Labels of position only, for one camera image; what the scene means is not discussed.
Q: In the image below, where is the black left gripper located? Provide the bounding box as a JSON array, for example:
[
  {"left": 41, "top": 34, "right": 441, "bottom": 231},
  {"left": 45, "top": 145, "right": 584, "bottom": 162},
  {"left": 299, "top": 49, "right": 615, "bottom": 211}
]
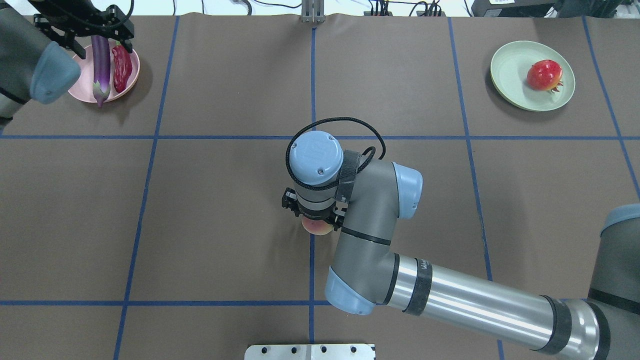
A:
[{"left": 33, "top": 4, "right": 135, "bottom": 60}]

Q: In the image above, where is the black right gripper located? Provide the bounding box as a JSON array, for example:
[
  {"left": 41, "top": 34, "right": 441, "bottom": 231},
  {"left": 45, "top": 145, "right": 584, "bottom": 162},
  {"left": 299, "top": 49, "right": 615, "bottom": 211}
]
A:
[{"left": 281, "top": 187, "right": 347, "bottom": 231}]

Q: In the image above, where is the yellow pink peach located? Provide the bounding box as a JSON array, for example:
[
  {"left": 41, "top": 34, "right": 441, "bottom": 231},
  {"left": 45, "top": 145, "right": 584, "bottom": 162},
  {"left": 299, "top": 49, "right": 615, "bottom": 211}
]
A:
[{"left": 301, "top": 217, "right": 334, "bottom": 236}]

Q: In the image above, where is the purple eggplant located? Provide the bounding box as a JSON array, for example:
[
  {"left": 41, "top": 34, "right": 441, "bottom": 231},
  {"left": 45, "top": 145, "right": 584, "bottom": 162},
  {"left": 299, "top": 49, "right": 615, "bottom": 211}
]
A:
[{"left": 91, "top": 35, "right": 111, "bottom": 109}]

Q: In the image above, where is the dark red pepper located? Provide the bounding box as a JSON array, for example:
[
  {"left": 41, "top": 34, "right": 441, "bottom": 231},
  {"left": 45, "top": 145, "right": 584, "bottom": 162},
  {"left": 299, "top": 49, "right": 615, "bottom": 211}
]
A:
[{"left": 111, "top": 42, "right": 133, "bottom": 94}]

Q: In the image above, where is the red yellow pomegranate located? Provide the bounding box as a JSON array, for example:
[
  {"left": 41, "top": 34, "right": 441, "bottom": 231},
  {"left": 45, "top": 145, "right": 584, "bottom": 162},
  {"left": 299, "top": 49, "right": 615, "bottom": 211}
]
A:
[{"left": 526, "top": 59, "right": 563, "bottom": 93}]

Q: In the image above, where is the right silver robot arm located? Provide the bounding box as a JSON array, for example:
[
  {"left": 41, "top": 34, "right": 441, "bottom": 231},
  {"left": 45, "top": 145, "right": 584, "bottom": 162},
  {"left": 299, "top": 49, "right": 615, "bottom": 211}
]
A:
[{"left": 282, "top": 130, "right": 639, "bottom": 360}]

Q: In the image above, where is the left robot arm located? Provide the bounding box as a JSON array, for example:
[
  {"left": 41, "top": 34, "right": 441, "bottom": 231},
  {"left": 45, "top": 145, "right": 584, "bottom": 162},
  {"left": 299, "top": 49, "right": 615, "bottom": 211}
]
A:
[{"left": 0, "top": 0, "right": 135, "bottom": 126}]

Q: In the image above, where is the pink plate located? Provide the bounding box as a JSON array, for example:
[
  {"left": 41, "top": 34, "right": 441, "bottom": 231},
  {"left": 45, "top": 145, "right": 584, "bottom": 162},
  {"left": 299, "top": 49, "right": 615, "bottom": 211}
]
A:
[{"left": 68, "top": 44, "right": 141, "bottom": 105}]

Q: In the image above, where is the light green plate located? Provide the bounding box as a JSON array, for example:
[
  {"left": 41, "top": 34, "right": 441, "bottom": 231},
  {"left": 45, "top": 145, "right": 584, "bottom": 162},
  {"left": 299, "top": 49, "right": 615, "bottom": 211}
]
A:
[{"left": 490, "top": 40, "right": 576, "bottom": 112}]

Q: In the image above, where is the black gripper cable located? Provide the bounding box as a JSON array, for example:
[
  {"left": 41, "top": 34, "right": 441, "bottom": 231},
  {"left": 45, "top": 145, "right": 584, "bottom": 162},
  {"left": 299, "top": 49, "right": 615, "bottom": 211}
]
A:
[{"left": 285, "top": 116, "right": 387, "bottom": 192}]

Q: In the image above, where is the metal base plate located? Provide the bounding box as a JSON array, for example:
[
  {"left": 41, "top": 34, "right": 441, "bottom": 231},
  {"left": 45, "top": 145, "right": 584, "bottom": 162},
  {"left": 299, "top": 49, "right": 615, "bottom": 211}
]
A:
[{"left": 244, "top": 343, "right": 377, "bottom": 360}]

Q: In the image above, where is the aluminium frame post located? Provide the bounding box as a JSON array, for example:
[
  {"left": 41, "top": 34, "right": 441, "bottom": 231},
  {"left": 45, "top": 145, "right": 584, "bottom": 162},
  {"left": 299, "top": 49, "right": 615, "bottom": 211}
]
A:
[{"left": 300, "top": 0, "right": 326, "bottom": 24}]

